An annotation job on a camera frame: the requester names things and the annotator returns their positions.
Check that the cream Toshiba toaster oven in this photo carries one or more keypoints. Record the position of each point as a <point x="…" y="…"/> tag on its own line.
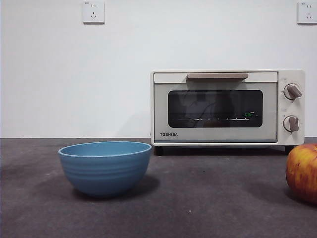
<point x="280" y="138"/>

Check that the beige oven control knob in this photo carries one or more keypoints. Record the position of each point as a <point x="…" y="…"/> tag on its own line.
<point x="292" y="91"/>
<point x="291" y="123"/>

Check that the white wall socket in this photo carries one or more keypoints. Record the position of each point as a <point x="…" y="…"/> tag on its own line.
<point x="93" y="12"/>
<point x="307" y="13"/>

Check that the blue ribbed bowl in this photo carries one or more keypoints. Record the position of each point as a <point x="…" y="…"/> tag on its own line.
<point x="104" y="173"/>

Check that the red yellow apple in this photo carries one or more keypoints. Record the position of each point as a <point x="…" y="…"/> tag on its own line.
<point x="303" y="173"/>

